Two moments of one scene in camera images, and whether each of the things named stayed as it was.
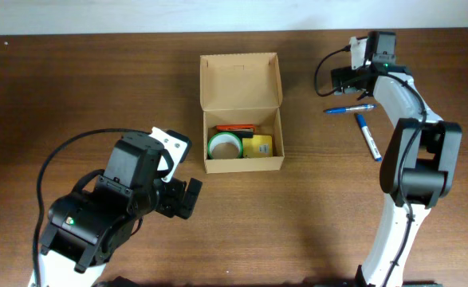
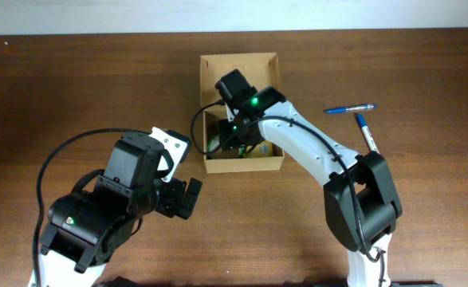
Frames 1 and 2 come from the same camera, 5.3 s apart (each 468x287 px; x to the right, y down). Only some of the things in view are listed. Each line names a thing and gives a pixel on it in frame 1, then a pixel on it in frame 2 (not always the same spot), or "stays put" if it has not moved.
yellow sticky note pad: [257, 146] stays put
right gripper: [344, 80] → [229, 135]
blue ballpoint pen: [350, 108] stays put
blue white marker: [369, 138] stays put
